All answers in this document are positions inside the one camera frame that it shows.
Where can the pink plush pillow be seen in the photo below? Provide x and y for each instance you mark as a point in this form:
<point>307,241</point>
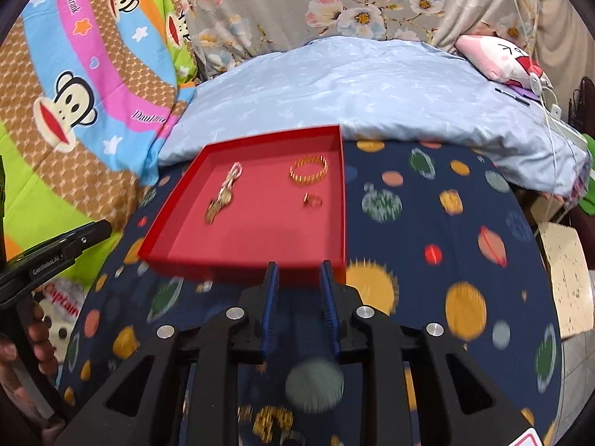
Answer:
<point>502,58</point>

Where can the black pen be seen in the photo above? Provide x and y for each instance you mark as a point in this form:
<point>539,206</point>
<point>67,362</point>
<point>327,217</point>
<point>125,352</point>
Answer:
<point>511,96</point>

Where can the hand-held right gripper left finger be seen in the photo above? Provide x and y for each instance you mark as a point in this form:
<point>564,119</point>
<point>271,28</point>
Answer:
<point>268,316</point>

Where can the red tray box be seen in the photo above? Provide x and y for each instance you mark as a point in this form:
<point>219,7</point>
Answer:
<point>260,223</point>

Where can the light blue pillow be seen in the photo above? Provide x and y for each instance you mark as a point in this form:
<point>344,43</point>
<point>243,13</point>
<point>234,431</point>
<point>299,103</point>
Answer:
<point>362,93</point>

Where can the cream speckled stool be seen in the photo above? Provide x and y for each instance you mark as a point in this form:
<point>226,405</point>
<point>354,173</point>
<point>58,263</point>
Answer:
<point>565,278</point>

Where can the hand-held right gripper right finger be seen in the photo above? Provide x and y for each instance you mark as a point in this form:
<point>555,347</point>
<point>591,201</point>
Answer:
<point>329,316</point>

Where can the purple cloth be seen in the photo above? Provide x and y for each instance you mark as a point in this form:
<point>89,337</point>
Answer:
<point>520,89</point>

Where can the white charger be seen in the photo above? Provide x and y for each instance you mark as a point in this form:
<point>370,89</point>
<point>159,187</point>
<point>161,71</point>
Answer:
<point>537,84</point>

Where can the navy planet printed blanket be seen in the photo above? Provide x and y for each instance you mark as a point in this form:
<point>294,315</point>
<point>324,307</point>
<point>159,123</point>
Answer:
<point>441,265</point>

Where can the grey floral sheet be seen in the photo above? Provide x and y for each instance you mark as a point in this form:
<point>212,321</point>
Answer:
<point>353,0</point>

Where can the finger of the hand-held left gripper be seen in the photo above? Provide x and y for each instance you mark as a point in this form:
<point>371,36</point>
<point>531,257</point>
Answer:
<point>90,237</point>

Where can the person's left hand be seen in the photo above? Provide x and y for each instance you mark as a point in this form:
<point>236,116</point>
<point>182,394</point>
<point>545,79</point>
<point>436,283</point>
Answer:
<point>39,339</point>

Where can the monkey printed blanket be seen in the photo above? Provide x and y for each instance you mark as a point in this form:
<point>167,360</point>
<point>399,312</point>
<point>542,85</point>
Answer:
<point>79,93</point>

